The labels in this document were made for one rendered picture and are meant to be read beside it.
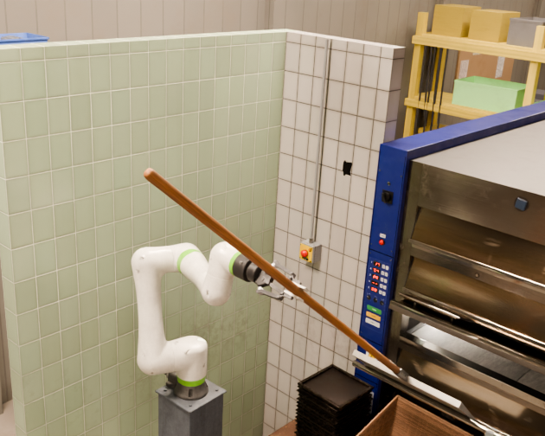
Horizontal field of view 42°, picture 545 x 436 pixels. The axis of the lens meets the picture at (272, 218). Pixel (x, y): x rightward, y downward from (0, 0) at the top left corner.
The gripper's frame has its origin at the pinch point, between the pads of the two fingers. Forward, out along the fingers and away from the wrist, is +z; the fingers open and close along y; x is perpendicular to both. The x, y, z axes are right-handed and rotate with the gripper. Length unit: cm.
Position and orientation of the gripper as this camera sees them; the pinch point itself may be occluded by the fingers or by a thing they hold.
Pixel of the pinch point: (296, 291)
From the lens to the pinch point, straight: 235.4
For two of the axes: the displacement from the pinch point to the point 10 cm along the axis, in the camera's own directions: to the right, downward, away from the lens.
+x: -4.8, -4.4, -7.6
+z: 7.2, 2.9, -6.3
